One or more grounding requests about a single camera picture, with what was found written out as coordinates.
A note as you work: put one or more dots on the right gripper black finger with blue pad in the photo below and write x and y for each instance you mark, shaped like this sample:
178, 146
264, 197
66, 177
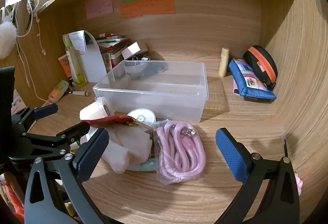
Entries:
280, 202
44, 204

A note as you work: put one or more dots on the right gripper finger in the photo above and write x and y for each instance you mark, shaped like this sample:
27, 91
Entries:
58, 145
41, 112

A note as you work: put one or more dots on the red pouch gold tie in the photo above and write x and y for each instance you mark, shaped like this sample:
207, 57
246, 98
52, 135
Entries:
110, 120

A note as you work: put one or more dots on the white cloth pouch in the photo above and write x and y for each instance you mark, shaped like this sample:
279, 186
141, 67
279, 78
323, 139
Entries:
127, 145

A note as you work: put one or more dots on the round white plastic container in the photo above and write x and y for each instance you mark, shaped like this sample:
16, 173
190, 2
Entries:
144, 116

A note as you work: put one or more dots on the mint green tube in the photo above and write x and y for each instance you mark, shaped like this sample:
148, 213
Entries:
148, 166

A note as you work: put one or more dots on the orange green tube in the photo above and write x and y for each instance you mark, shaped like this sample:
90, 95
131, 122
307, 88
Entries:
57, 93

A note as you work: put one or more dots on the small lip balm stick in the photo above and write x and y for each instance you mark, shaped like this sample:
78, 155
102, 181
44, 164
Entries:
81, 93

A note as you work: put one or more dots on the small orange box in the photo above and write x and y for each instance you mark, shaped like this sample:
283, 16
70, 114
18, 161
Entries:
63, 60

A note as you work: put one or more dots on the yellow green spray bottle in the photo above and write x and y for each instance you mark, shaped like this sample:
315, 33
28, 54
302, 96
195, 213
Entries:
76, 71

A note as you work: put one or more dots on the white fluffy pompom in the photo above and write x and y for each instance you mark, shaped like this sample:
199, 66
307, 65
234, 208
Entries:
8, 34

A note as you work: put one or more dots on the white arched paper holder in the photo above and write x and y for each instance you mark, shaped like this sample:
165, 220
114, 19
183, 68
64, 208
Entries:
89, 55

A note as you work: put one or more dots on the stack of books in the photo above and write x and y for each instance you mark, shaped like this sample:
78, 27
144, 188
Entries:
111, 48

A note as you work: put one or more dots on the small white pink box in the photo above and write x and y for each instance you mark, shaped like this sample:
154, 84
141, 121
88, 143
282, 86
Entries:
134, 49

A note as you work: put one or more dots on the blue patchwork pouch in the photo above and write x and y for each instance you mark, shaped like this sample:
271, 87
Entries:
248, 83

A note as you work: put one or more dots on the pink phone under pouch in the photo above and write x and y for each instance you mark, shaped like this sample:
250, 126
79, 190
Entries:
235, 88

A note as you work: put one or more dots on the pink sticky note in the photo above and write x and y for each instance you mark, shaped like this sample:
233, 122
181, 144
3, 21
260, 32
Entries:
97, 8

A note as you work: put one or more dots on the clear plastic storage bin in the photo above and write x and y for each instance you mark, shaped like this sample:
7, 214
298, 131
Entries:
177, 90

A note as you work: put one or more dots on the black orange zip case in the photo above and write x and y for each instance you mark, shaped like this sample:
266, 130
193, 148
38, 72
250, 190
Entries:
262, 65

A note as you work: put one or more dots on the cream lotion tube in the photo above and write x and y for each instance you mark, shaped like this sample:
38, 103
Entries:
224, 62

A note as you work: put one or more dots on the orange sticky note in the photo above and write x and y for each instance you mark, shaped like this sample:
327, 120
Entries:
147, 7

